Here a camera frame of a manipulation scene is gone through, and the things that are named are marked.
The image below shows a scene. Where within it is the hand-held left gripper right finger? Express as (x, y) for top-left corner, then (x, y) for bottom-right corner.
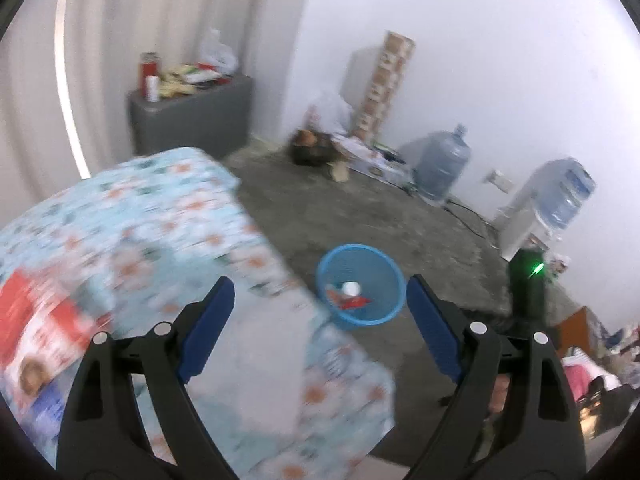
(406, 274), (587, 480)

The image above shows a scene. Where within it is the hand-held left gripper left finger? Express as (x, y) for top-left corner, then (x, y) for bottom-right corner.
(56, 276), (238, 480)

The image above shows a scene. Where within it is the red snack wrapper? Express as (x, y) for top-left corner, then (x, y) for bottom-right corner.
(327, 287), (373, 311)

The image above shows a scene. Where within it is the blue plastic wastebasket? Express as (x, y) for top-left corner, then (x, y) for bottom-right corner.
(315, 244), (406, 331)

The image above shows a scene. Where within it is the red and white carton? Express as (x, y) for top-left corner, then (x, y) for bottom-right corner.
(0, 269), (113, 426)

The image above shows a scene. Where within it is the orange wooden furniture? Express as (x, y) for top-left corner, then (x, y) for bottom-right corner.
(554, 305), (603, 356)

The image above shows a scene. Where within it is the white water dispenser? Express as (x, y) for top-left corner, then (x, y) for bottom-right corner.
(500, 205), (551, 261)

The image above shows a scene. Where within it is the pink cloth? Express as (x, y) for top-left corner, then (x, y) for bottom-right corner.
(562, 360), (603, 403)

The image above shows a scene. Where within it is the blue dispenser water jug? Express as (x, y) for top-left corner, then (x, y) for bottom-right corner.
(532, 157), (597, 231)

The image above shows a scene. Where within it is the floral light blue blanket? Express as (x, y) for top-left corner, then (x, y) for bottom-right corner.
(0, 147), (396, 480)

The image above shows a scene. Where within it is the large blue water jug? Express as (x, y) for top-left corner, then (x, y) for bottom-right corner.
(413, 125), (472, 204)

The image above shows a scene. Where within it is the white printed cardboard box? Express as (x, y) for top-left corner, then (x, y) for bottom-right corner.
(335, 134), (416, 188)

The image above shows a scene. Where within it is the grey cabinet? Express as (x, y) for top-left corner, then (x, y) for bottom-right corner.
(127, 74), (254, 158)

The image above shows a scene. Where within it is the white plastic shopping bag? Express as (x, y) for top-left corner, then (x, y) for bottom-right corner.
(306, 90), (357, 136)

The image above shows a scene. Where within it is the tall patterned cardboard box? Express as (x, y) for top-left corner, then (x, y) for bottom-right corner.
(350, 31), (417, 141)

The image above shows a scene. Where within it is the pile of yellow snack packets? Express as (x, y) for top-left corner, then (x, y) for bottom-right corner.
(159, 63), (201, 97)

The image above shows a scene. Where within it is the red jar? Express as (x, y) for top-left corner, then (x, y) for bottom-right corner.
(139, 52), (160, 83)

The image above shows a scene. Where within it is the clear plastic bag with knot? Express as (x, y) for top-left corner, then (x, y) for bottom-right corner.
(200, 29), (237, 73)

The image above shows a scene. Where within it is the white pleated curtain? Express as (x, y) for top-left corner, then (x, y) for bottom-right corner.
(0, 0), (321, 221)

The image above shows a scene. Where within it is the black power cable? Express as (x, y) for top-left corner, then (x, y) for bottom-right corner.
(442, 197), (501, 251)

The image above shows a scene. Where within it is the white wall socket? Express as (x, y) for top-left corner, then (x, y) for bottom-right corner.
(486, 169), (514, 194)

